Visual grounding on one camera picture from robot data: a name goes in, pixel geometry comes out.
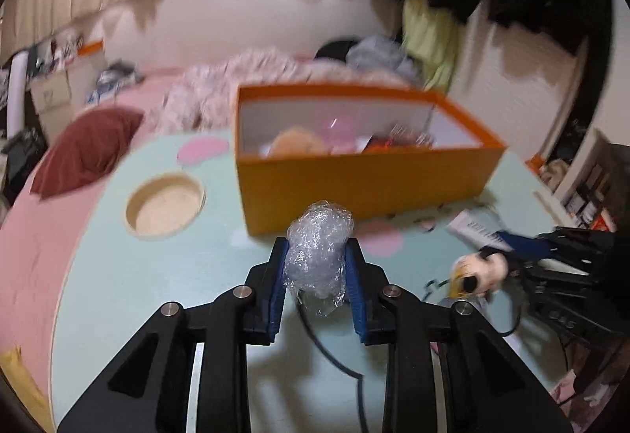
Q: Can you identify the orange cardboard box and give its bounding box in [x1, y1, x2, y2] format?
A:
[233, 83, 508, 237]

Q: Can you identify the white paper roll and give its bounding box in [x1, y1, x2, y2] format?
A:
[5, 52, 28, 139]

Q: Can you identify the small mouse plush figure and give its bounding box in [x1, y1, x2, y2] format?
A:
[450, 250, 510, 301]

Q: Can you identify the white cosmetic tube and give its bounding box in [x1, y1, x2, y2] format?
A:
[445, 209, 515, 252]

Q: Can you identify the dark red pillow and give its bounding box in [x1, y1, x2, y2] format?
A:
[30, 108, 145, 198]

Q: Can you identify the yellow-green hanging cloth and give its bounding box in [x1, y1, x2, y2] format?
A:
[401, 0, 468, 92]

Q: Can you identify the clear bubble wrap ball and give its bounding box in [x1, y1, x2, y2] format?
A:
[283, 201, 356, 318]

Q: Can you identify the white padded headboard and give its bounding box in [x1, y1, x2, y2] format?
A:
[98, 0, 389, 70]

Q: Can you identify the grey-blue crumpled garment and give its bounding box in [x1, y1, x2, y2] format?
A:
[347, 37, 419, 80]

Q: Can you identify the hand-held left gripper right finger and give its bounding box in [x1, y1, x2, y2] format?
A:
[345, 236, 574, 433]

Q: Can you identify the clear pink plastic item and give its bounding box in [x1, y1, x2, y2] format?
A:
[315, 114, 370, 153]

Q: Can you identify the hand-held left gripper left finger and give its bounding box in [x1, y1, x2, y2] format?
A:
[56, 236, 289, 433]

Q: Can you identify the pink floral blanket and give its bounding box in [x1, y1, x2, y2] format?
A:
[165, 48, 419, 133]

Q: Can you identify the black crumpled garment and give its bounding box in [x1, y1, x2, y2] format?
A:
[315, 39, 362, 62]

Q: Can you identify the brown cardboard box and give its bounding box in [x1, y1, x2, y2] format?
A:
[30, 69, 72, 116]

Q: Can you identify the beige round plush toy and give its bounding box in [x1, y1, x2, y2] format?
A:
[268, 127, 330, 157]

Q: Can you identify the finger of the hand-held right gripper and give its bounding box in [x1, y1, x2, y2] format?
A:
[512, 266, 617, 341]
[493, 226, 617, 275]

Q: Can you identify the grey small cloth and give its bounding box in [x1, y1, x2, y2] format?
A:
[89, 64, 146, 99]

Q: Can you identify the cluttered shelf unit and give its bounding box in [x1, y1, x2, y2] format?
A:
[556, 128, 630, 232]

